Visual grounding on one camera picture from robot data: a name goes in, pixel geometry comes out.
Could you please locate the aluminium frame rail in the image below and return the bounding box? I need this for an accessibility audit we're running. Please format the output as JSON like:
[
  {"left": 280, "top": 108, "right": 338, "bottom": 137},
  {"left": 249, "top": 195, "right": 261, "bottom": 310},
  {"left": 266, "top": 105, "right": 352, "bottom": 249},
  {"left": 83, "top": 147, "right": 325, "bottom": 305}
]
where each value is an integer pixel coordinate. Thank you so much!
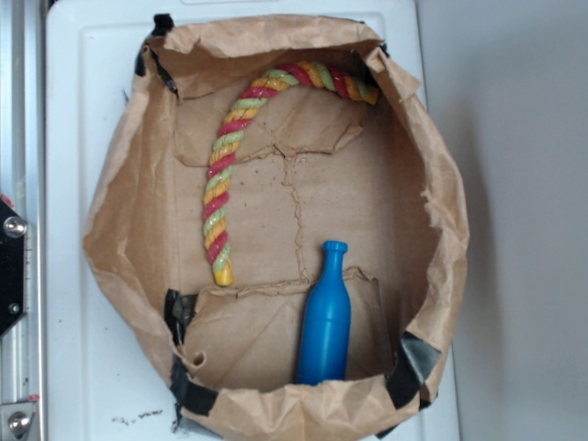
[{"left": 1, "top": 1, "right": 47, "bottom": 440}]

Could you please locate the blue plastic bottle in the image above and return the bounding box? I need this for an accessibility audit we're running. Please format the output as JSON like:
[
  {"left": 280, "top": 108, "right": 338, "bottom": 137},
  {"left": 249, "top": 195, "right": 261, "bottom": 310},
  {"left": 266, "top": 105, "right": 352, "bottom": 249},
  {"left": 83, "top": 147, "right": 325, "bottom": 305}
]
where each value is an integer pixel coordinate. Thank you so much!
[{"left": 296, "top": 241, "right": 352, "bottom": 386}]

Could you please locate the black metal bracket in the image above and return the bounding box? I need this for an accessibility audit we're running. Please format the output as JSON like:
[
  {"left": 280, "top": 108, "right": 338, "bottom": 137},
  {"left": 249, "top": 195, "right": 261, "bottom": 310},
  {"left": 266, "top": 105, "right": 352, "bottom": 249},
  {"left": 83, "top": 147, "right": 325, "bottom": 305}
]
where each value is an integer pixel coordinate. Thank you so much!
[{"left": 0, "top": 195, "right": 28, "bottom": 337}]

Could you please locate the brown paper bag tray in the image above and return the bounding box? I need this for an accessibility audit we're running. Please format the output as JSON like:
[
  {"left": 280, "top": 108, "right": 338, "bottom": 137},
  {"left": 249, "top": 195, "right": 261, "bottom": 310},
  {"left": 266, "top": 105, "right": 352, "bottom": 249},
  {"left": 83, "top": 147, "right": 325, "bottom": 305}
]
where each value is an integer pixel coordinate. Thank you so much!
[{"left": 84, "top": 15, "right": 469, "bottom": 440}]

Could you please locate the multicolour twisted rope toy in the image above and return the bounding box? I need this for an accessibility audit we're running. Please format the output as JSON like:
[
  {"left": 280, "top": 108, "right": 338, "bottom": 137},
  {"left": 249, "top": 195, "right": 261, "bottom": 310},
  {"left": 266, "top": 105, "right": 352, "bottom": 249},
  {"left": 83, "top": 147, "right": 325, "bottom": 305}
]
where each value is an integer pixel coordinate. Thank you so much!
[{"left": 202, "top": 61, "right": 380, "bottom": 287}]

